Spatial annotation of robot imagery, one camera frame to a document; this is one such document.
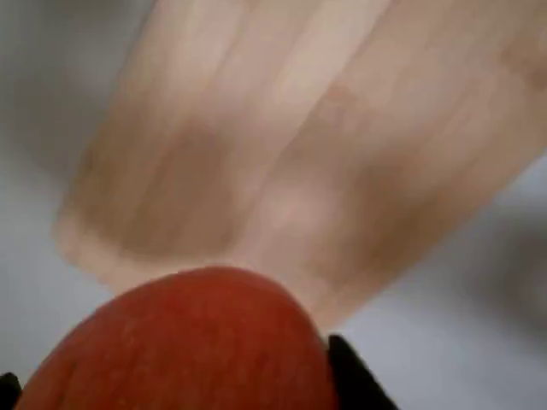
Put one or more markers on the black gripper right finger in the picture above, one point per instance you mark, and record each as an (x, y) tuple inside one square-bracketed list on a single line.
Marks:
[(354, 376)]

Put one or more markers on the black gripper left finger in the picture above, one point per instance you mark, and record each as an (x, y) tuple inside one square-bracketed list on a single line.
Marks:
[(9, 386)]

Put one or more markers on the red apple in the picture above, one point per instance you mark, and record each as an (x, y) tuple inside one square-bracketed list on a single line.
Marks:
[(184, 346)]

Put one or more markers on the light wooden cutting board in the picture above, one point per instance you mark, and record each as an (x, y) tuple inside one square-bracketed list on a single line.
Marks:
[(299, 141)]

